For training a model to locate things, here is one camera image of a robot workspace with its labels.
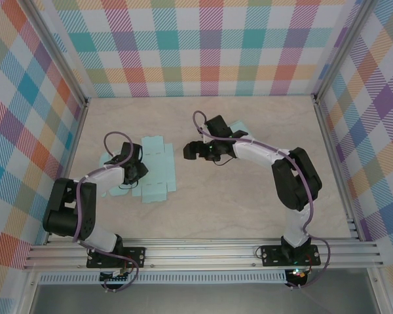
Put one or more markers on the light blue paper box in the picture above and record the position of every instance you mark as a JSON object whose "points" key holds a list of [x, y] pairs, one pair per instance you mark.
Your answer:
{"points": [[160, 163], [239, 126]]}

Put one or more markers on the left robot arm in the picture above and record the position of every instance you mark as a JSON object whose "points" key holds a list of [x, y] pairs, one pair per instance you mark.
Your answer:
{"points": [[65, 216]]}

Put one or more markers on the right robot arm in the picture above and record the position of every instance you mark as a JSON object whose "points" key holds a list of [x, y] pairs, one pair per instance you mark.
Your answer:
{"points": [[294, 183]]}

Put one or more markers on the small circuit board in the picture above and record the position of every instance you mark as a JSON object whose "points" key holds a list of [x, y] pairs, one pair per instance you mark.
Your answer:
{"points": [[116, 278]]}

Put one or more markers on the grey metal panel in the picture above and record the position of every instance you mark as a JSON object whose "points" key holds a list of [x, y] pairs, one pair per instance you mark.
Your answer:
{"points": [[199, 301]]}

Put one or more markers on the circuit board with green light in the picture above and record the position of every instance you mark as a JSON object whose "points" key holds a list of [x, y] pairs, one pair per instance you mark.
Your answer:
{"points": [[299, 274]]}

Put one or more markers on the aluminium side rail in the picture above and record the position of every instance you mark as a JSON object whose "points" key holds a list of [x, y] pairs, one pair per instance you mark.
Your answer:
{"points": [[72, 147], [335, 163]]}

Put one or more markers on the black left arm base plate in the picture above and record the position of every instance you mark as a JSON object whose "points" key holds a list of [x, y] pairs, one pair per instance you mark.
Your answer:
{"points": [[137, 256]]}

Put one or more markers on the aluminium mounting rail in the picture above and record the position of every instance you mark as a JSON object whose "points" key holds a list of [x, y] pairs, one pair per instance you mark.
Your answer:
{"points": [[199, 253]]}

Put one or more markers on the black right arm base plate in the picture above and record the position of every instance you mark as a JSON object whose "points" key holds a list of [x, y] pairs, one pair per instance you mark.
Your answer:
{"points": [[272, 256]]}

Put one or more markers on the aluminium frame post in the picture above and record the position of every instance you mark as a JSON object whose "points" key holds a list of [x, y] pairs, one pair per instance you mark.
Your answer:
{"points": [[56, 49], [342, 49]]}

